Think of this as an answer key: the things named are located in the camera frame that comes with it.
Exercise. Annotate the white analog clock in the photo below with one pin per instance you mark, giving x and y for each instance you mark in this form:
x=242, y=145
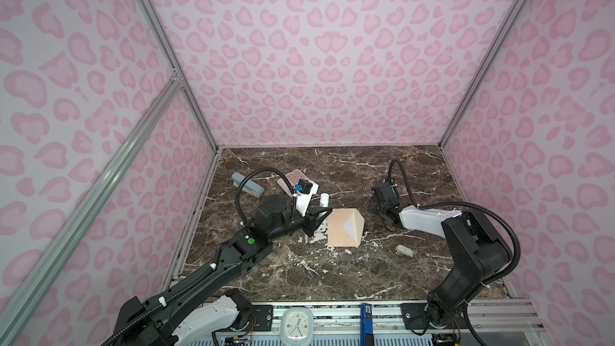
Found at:
x=297, y=327

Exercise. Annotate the small beige eraser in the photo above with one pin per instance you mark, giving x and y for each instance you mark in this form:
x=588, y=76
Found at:
x=404, y=251

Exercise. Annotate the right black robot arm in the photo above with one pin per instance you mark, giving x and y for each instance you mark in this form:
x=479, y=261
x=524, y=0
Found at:
x=483, y=246

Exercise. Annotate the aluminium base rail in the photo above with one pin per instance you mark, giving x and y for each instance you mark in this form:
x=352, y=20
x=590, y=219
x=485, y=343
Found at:
x=497, y=322

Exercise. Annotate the peach paper envelope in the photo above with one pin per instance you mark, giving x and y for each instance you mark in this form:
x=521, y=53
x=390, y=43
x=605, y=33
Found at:
x=336, y=235

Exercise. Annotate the green bordered floral letter card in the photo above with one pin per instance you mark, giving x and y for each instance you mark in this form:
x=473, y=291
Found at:
x=354, y=226

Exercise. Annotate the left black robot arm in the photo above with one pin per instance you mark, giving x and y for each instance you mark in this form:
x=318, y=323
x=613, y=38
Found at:
x=182, y=314

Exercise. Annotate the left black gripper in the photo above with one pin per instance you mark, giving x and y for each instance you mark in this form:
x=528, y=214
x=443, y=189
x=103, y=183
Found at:
x=311, y=220

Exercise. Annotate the pink calculator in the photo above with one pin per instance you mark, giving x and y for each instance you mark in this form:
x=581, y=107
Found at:
x=293, y=177

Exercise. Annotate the grey blue stapler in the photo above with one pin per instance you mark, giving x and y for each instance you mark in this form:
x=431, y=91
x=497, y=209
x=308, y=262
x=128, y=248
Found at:
x=250, y=187

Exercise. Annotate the white glue stick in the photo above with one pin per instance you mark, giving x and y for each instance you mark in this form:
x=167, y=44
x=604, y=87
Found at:
x=324, y=200

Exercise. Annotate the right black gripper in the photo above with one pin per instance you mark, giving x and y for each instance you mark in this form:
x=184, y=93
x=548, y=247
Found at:
x=372, y=202

